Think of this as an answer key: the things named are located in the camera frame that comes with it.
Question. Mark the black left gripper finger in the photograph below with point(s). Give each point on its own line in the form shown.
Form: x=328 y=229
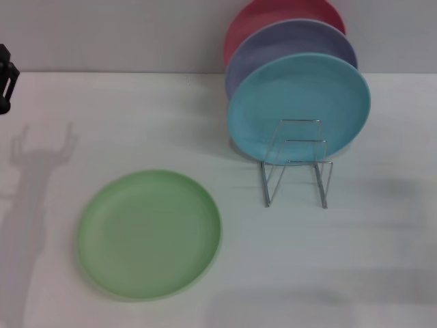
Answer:
x=7 y=82

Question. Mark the purple round plate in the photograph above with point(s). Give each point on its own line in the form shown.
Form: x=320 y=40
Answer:
x=290 y=41

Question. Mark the red round plate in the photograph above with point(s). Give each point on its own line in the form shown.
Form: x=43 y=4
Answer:
x=259 y=17

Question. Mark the green round plate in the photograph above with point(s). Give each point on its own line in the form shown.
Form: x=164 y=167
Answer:
x=150 y=235

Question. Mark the blue round plate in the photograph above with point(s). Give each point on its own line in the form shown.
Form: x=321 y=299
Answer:
x=290 y=95

